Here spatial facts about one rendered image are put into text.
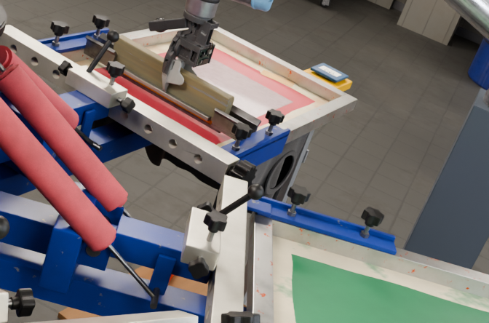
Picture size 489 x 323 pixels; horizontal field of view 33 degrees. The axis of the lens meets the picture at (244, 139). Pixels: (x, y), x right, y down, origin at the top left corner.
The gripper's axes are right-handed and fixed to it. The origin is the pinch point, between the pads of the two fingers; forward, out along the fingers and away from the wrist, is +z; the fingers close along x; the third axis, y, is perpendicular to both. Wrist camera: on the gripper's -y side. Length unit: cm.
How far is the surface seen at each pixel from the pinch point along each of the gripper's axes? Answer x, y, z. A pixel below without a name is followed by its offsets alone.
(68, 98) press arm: -37.6, -0.7, -3.3
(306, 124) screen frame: 24.6, 29.3, 2.1
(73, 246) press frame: -74, 34, -2
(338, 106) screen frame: 47, 29, 2
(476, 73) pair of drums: 507, -15, 94
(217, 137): -1.7, 18.3, 5.3
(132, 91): -3.0, -7.6, 5.3
